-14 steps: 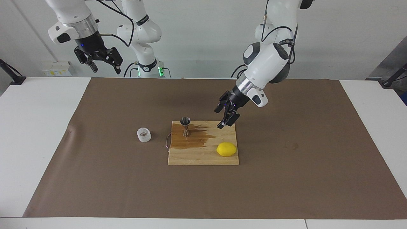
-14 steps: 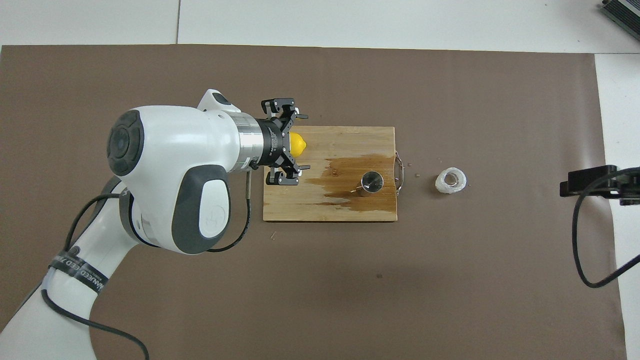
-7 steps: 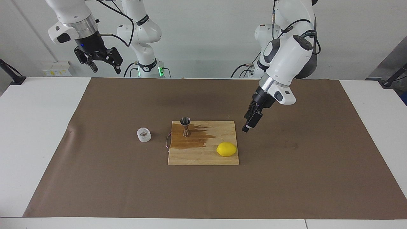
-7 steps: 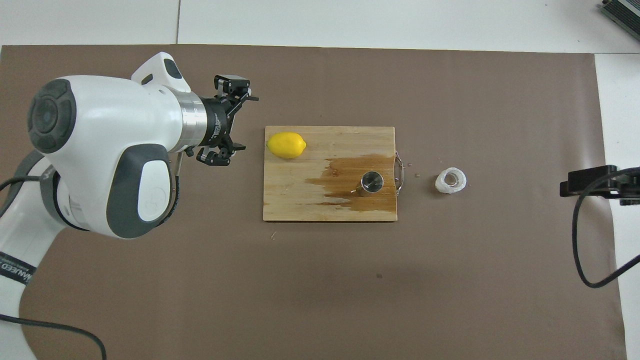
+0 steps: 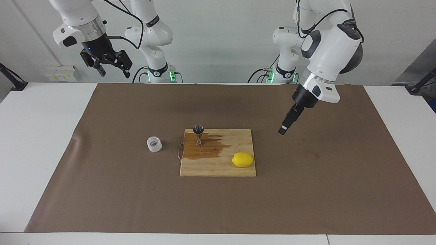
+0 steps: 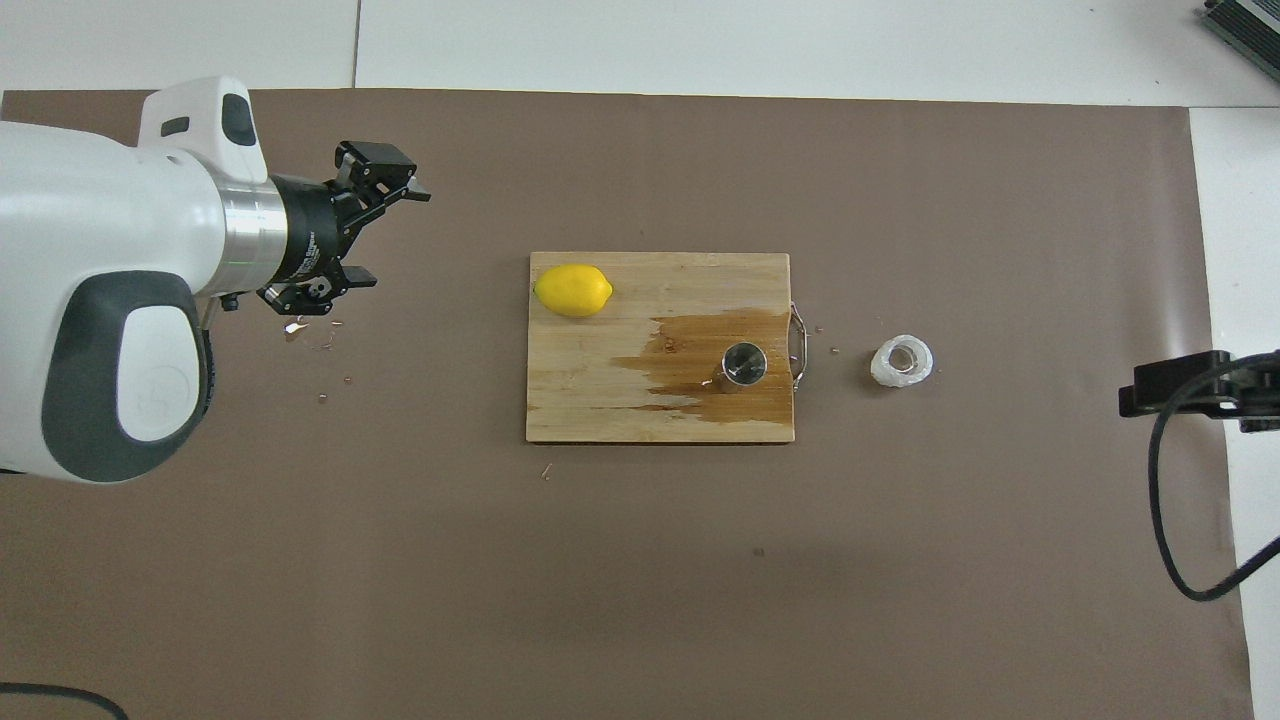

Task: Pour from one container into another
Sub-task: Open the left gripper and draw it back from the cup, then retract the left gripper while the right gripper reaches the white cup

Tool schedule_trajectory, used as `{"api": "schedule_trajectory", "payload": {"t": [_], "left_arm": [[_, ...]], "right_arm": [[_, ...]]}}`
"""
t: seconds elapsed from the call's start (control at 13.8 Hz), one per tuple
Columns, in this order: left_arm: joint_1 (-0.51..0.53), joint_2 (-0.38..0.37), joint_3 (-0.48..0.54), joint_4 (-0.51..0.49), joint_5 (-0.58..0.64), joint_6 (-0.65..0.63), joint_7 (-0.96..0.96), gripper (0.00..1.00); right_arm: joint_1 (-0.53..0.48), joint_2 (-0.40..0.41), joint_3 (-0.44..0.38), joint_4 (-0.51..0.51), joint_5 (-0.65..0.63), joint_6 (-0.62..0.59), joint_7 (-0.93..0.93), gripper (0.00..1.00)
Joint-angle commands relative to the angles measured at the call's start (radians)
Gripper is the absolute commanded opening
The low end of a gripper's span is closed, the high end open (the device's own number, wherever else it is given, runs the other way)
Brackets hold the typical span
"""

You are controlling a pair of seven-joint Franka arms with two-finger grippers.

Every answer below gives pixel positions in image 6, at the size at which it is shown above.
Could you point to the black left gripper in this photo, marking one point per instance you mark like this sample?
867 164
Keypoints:
310 235

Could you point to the small clear plastic cup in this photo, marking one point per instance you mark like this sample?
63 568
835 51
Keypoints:
902 362

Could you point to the steel double jigger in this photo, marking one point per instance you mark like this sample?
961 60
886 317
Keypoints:
744 364

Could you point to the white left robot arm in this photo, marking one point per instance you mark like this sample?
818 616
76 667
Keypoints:
100 250

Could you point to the yellow lemon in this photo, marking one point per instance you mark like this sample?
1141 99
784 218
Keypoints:
572 290

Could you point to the wooden cutting board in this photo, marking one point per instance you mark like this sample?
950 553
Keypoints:
600 400

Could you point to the grey ribbed metal device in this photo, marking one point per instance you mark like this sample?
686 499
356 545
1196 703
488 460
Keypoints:
1250 25

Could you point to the brown paper table mat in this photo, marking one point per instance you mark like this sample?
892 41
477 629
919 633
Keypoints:
600 600

